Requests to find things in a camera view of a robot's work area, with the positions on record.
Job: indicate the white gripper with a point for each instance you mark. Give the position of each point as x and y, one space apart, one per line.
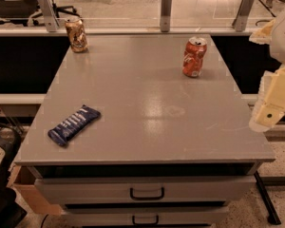
270 105

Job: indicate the red coke can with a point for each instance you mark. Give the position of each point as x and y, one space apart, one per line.
194 52

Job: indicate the crushed gold can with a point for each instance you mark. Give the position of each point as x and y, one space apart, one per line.
76 34

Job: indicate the blue rxbar blueberry wrapper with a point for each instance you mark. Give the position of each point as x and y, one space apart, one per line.
66 130

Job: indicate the grey drawer cabinet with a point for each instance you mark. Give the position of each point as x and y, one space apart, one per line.
158 128

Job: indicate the black table leg bar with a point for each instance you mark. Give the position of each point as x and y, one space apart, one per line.
273 217

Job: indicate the black office chair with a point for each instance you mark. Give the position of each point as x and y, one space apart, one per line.
25 2

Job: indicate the cardboard box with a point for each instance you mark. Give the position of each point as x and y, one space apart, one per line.
23 181

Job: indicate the black chair at left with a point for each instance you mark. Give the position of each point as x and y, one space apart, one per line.
11 213

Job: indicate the right metal bracket post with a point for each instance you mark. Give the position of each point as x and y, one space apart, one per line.
243 12

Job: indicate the metal bracket post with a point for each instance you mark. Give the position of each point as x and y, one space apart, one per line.
166 6
49 15
243 12

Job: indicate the middle metal bracket post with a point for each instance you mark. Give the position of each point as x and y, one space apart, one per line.
166 6

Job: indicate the upper black drawer handle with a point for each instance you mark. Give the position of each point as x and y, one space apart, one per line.
146 195

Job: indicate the black drawer handle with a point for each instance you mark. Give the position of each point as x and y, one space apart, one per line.
149 221
146 195

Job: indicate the lower black drawer handle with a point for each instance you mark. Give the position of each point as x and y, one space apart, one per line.
149 221

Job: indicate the left metal bracket post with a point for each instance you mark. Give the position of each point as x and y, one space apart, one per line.
49 15

